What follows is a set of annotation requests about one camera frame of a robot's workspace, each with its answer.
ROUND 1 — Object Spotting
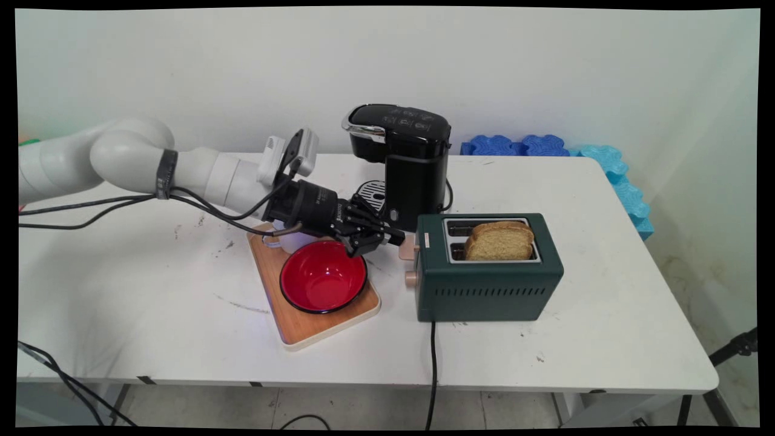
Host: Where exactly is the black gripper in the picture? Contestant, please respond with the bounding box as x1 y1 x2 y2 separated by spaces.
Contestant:
262 179 406 259

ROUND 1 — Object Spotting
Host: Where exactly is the toasted bread slice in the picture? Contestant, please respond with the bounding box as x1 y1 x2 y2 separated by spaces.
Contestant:
472 220 534 234
464 225 535 262

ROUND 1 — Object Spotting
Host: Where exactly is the black capsule coffee machine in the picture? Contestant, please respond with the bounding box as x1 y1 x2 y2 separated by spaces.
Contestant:
341 104 453 234

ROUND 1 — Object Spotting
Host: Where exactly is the red bowl with black rim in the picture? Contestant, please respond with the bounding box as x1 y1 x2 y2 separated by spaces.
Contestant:
279 239 368 315

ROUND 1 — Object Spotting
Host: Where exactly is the white enamel mug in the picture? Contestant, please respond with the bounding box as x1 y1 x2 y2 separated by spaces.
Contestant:
261 229 318 254

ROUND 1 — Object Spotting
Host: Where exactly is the wooden serving tray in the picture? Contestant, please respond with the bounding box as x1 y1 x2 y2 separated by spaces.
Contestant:
246 222 381 352

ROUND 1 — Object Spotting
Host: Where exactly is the dark green toaster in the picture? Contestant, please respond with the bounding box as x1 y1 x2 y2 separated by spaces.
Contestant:
398 212 564 323

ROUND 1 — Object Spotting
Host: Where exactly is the blue foam mat piece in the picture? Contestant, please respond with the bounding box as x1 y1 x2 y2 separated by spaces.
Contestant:
460 134 523 157
521 134 571 157

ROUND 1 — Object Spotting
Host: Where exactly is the cyan foam mat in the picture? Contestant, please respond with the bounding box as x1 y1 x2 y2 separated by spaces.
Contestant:
569 144 655 242

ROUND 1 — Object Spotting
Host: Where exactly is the white table leg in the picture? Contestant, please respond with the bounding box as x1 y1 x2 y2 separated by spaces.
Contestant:
552 392 575 426

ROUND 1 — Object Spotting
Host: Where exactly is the black tripod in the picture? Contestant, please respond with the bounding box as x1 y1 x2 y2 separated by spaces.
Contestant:
676 326 758 428

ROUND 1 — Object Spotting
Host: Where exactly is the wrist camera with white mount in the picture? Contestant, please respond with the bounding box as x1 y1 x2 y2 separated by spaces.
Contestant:
257 127 320 186

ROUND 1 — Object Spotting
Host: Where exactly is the black toaster power cable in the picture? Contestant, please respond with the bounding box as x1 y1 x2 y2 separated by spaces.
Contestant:
424 320 438 431

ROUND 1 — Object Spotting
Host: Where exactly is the black cable loop on floor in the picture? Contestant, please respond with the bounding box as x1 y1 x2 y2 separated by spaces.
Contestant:
277 414 331 431

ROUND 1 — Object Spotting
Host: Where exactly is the black strap on arm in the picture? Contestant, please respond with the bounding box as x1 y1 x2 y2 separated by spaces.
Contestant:
155 148 179 200

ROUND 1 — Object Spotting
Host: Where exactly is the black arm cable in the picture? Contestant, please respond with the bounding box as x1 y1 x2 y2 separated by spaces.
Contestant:
18 195 291 231
18 176 303 238

